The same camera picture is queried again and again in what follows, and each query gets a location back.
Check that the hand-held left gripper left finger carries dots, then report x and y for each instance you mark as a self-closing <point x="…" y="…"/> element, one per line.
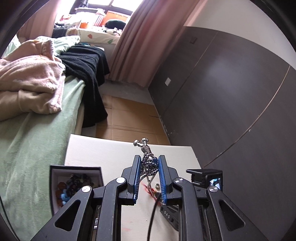
<point x="138" y="171"/>

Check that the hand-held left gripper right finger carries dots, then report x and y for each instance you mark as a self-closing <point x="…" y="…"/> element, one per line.
<point x="161" y="176"/>

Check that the black jewelry box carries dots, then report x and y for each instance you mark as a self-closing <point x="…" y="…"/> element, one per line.
<point x="55" y="176"/>

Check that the cardboard sheet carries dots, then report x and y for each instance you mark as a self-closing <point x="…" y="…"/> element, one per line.
<point x="131" y="120"/>

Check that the green bed sheet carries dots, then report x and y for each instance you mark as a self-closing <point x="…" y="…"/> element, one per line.
<point x="30" y="150"/>

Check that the black knitted blanket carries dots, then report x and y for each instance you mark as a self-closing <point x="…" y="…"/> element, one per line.
<point x="87" y="69"/>

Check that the wide pink curtain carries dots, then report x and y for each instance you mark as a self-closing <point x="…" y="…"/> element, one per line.
<point x="143" y="46"/>

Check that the leaf print cushion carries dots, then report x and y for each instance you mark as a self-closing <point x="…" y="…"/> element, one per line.
<point x="99" y="36"/>

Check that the beige blanket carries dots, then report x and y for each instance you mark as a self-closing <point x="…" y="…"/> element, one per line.
<point x="9" y="104"/>

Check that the light green quilt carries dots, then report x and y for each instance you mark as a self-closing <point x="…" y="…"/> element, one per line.
<point x="66" y="42"/>

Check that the pink fleece blanket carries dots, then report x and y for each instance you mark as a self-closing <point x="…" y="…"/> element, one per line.
<point x="30" y="69"/>

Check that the black bag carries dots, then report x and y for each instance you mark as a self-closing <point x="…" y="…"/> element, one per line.
<point x="114" y="23"/>

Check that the orange cup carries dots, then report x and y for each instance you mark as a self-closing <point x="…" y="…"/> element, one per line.
<point x="84" y="24"/>

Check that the orange box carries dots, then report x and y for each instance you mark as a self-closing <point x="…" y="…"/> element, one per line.
<point x="115" y="16"/>

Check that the white rack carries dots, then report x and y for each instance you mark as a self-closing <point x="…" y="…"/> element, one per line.
<point x="98" y="19"/>

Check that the window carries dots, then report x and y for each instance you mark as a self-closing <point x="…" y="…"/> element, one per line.
<point x="120" y="4"/>

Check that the white pillow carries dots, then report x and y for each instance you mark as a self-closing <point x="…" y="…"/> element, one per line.
<point x="10" y="46"/>

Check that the narrow pink curtain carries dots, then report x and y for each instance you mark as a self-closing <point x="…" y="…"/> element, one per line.
<point x="39" y="20"/>

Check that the white wall socket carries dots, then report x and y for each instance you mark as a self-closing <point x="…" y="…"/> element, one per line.
<point x="168" y="81"/>

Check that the dark wall switch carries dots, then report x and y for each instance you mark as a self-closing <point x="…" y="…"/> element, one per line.
<point x="193" y="41"/>

